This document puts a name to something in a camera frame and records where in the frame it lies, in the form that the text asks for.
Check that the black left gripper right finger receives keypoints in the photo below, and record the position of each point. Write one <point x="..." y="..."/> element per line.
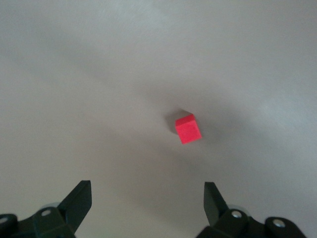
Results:
<point x="223" y="218"/>

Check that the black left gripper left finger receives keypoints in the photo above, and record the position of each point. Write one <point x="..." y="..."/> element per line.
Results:
<point x="62" y="218"/>

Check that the red cube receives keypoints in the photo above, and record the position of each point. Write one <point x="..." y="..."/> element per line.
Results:
<point x="188" y="131"/>

